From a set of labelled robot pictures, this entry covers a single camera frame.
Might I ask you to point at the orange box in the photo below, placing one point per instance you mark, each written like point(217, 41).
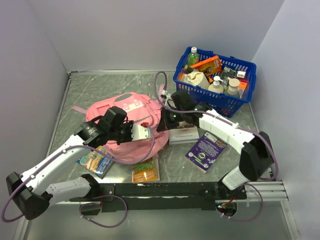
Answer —
point(209, 66)

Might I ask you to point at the blue treehouse book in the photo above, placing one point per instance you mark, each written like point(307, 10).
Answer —
point(97, 163)

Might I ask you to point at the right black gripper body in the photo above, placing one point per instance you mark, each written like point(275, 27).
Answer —
point(172, 119)

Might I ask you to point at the orange treehouse book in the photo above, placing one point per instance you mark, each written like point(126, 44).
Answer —
point(146, 171)

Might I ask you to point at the small orange packet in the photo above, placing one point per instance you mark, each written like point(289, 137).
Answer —
point(242, 87)

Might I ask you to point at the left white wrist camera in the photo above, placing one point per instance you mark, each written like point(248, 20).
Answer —
point(139, 132)

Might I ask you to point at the green drink bottle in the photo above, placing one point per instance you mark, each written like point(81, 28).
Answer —
point(193, 57)

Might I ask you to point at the dark green packet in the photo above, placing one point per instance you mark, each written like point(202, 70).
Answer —
point(228, 72)

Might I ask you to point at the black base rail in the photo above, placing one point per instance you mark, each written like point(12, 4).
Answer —
point(171, 195)

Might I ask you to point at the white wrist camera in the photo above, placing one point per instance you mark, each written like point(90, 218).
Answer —
point(166, 97)
point(139, 132)

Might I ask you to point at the beige crumpled bag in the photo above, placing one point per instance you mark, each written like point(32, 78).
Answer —
point(195, 78)

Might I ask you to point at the blue plastic basket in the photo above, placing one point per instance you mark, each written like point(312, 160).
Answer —
point(224, 83)

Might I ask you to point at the white coffee cover book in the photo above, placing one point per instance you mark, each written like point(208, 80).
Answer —
point(184, 133)

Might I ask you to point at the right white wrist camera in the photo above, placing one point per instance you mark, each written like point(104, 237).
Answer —
point(166, 97)

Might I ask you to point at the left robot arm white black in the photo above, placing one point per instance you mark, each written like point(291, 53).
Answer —
point(33, 192)

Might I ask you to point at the white pump soap bottle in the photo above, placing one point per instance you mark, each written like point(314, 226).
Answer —
point(216, 86)

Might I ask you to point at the purple book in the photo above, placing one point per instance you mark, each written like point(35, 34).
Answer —
point(206, 151)

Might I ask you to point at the grey pump bottle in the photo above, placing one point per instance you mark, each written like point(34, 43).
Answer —
point(232, 89)

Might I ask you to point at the pink student backpack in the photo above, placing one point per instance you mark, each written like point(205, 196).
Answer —
point(128, 106)

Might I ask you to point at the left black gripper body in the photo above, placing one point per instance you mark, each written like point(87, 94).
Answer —
point(121, 134)

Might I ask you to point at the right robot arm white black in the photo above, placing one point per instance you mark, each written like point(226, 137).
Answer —
point(256, 153)

